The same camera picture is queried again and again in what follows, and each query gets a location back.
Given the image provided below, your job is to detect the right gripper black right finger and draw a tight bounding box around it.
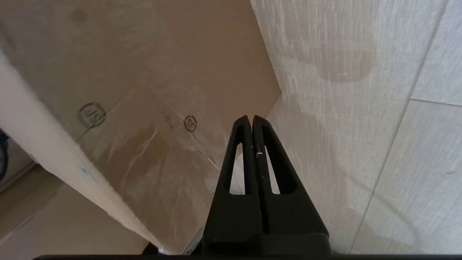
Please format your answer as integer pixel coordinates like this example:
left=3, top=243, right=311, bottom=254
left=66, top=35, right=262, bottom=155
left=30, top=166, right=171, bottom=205
left=253, top=115, right=331, bottom=255

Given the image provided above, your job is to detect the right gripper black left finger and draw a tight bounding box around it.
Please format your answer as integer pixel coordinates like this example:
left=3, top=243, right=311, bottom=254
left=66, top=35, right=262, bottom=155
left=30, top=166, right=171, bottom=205
left=202, top=115, right=263, bottom=255

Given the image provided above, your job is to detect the brown cardboard shoe box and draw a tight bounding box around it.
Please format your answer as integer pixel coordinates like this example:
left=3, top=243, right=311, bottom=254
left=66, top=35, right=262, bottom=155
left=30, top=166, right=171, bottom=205
left=0, top=0, right=283, bottom=255

